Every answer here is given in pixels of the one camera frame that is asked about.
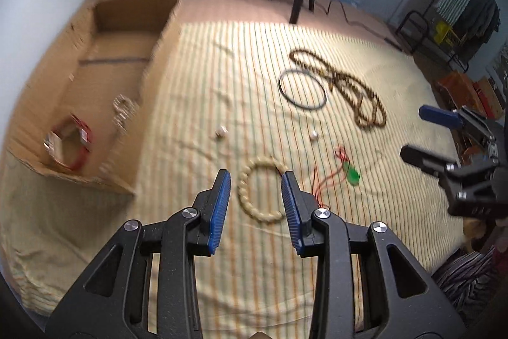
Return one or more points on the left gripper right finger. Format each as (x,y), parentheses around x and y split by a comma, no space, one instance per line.
(299,207)

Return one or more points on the small white bead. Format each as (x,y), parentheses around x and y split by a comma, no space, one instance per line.
(313,135)
(221,132)

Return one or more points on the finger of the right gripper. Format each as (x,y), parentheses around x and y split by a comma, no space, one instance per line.
(438,116)
(428,162)

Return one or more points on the orange red boxes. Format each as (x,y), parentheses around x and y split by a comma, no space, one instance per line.
(483,96)

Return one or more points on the black metal chair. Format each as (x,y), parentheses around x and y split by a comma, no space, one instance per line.
(418,32)

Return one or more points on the red strap wristwatch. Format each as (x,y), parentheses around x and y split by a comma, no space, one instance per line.
(69,143)

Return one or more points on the open cardboard box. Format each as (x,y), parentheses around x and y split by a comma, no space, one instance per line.
(105,67)

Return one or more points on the striped trousers leg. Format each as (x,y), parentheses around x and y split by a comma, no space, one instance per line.
(471,281)

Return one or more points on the yellow striped cloth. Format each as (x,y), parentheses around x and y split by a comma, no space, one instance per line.
(255,281)

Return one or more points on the brown bed mat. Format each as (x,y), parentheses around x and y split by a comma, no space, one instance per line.
(210,80)

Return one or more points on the right hand white glove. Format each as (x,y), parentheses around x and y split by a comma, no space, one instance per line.
(480,236)

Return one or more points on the yellow box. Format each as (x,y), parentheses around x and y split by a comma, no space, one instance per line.
(444,34)

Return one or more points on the hanging dark clothes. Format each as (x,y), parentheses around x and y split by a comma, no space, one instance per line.
(475,26)

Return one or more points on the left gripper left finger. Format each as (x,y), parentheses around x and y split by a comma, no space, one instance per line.
(212,207)

